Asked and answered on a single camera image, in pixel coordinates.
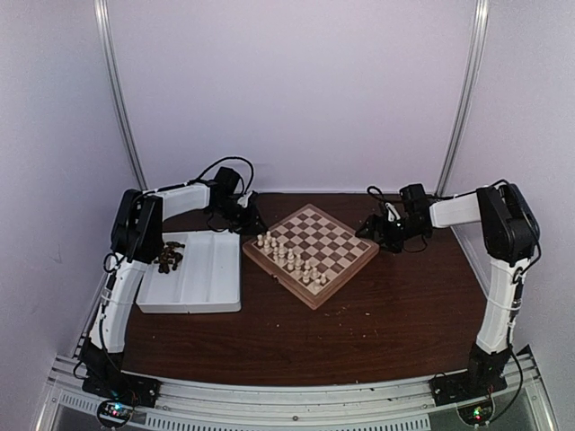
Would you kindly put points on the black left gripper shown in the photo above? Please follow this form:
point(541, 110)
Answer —
point(251, 223)

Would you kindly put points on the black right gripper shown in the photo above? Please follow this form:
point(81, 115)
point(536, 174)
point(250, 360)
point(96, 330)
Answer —
point(373, 221)

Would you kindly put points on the wooden chess board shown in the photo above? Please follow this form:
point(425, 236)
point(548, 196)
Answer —
point(334, 243)

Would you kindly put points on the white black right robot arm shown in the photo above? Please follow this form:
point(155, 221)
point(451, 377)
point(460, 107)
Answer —
point(511, 237)

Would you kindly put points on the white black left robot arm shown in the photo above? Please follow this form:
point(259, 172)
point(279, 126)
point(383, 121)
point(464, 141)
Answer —
point(136, 241)

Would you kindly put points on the white chess pieces group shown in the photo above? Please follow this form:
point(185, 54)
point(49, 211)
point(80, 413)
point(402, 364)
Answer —
point(290, 253)

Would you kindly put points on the pile of dark chess pieces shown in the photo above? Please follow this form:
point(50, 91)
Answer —
point(170, 257)

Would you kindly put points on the right controller board with LEDs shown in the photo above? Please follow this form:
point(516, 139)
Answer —
point(475, 414)

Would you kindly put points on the controller board with leds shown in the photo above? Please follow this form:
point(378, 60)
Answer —
point(113, 413)
point(475, 414)

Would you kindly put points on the left controller board with LEDs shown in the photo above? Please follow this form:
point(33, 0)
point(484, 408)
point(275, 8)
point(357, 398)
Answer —
point(113, 413)

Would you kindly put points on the white plastic sorting tray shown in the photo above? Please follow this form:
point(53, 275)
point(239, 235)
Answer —
point(207, 280)

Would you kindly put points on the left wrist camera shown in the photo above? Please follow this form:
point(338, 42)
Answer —
point(246, 199)

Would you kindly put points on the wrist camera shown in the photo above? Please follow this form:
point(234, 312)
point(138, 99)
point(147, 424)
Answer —
point(246, 199)
point(390, 212)

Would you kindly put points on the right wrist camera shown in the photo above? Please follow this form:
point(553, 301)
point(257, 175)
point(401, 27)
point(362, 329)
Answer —
point(390, 212)

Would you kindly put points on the aluminium front frame rail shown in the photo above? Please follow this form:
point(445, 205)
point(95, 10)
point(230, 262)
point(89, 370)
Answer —
point(405, 404)

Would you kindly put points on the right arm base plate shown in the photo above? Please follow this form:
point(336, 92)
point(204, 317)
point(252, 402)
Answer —
point(456, 388)

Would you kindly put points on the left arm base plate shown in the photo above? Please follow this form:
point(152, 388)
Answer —
point(128, 389)

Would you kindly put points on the aluminium right corner post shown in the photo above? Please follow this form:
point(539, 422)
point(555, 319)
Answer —
point(471, 73)

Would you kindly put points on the aluminium corner post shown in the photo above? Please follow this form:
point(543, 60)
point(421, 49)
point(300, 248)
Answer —
point(102, 17)
point(471, 73)

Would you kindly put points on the aluminium left corner post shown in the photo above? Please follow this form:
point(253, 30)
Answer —
point(102, 17)

